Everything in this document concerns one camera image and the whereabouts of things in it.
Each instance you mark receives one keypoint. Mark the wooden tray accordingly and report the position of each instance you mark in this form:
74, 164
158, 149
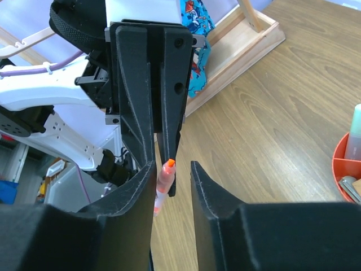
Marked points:
235, 48

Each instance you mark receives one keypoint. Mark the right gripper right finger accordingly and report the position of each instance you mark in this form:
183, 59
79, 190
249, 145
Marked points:
234, 235

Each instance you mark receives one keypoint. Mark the orange pen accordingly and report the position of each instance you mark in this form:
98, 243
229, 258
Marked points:
164, 182

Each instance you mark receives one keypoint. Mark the blue patterned garment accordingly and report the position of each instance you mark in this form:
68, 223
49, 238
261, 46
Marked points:
198, 21

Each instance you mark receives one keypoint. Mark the green highlighter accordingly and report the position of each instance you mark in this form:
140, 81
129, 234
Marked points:
352, 151

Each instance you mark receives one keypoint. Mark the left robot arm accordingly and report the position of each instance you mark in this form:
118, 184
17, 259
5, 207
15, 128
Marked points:
29, 94

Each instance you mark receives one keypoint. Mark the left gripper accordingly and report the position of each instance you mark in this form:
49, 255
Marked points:
150, 67

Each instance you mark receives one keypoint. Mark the pale pink plastic hanger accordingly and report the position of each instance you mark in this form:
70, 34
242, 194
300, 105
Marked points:
12, 46

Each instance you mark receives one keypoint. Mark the wooden clothes rack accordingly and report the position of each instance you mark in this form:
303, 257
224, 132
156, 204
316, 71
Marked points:
250, 15

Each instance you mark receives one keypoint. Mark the orange divided round container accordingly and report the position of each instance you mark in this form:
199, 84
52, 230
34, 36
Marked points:
342, 167

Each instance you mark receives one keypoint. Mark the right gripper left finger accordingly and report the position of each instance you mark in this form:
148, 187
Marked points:
113, 233

